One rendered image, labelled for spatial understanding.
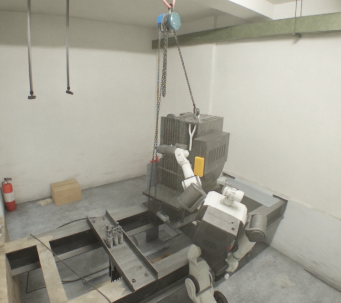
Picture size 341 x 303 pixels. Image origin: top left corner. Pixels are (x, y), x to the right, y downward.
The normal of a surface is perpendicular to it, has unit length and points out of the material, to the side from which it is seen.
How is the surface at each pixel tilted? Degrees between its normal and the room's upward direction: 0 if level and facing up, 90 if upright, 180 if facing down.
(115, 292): 0
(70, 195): 90
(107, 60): 90
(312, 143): 90
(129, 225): 90
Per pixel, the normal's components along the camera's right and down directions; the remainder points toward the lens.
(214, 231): -0.43, 0.37
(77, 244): 0.58, 0.21
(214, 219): 0.21, -0.85
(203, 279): 0.51, -0.18
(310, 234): -0.81, 0.11
